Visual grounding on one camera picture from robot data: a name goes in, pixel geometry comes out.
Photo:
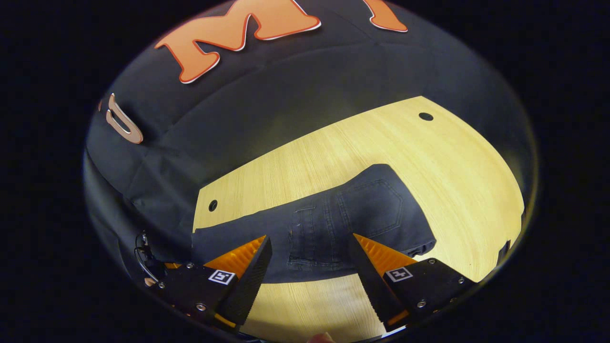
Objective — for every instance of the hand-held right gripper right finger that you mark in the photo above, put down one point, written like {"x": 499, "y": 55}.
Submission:
{"x": 374, "y": 286}

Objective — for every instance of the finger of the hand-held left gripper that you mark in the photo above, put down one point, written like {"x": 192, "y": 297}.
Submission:
{"x": 172, "y": 265}

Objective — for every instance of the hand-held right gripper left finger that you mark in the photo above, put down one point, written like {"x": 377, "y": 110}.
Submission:
{"x": 250, "y": 281}

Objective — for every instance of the dark grey jeans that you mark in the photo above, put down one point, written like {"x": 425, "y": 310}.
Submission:
{"x": 324, "y": 224}

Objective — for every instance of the black backdrop cloth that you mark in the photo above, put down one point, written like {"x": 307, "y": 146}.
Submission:
{"x": 286, "y": 95}

